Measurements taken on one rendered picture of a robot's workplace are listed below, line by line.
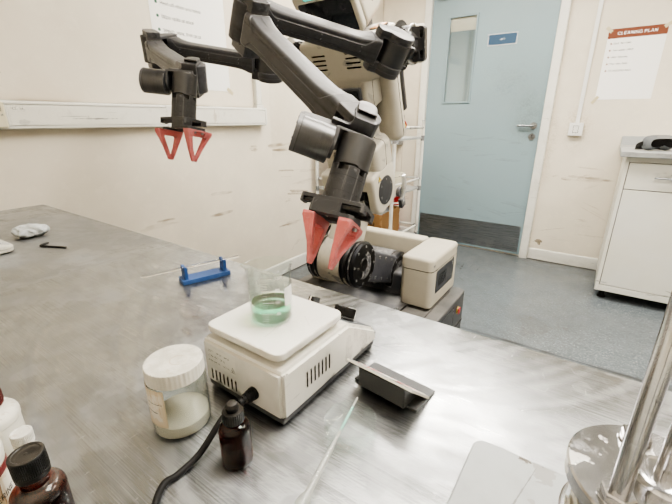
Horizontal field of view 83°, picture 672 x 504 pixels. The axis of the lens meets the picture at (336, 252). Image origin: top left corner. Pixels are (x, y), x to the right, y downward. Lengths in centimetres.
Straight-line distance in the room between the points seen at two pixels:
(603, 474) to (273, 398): 31
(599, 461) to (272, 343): 30
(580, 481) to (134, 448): 40
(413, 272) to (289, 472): 114
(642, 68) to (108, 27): 300
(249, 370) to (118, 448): 15
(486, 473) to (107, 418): 40
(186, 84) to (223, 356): 73
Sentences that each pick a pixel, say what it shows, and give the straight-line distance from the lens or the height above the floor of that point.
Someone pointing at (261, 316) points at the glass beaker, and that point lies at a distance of 45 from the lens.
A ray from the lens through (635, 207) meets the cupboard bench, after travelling 275.
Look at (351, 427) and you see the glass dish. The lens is 45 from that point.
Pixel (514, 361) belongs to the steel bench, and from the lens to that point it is 60.
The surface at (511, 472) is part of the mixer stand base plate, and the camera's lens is 43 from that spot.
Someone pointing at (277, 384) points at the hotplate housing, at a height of 81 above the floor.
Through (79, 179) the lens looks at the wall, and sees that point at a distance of 193.
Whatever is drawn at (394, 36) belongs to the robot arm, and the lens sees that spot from 106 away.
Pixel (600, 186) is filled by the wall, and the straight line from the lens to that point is 331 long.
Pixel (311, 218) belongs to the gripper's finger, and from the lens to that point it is 55.
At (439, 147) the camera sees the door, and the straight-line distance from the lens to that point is 349.
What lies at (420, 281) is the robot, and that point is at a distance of 147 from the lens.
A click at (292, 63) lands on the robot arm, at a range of 76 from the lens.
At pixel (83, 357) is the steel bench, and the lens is 66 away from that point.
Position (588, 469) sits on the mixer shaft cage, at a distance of 22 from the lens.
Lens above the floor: 107
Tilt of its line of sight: 19 degrees down
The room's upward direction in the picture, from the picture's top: straight up
